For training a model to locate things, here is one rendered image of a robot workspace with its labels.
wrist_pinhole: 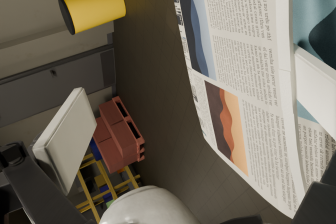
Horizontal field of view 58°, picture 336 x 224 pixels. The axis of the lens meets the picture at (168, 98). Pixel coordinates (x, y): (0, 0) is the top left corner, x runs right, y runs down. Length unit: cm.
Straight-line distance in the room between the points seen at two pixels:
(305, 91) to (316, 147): 6
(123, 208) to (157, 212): 5
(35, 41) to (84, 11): 96
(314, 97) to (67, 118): 13
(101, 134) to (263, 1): 592
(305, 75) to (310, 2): 4
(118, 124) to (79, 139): 552
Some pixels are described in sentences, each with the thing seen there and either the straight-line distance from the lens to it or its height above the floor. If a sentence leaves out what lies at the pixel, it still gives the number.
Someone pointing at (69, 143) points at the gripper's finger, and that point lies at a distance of 17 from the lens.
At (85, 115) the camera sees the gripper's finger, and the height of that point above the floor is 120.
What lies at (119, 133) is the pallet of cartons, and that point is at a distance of 561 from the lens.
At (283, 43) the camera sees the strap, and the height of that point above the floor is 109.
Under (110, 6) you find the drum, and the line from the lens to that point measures 380.
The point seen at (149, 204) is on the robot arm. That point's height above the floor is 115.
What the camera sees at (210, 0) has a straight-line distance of 28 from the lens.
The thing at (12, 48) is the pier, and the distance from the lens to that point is 439.
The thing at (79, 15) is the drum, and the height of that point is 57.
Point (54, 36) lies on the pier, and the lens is 440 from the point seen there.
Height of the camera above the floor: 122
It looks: 20 degrees down
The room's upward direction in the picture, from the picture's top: 113 degrees counter-clockwise
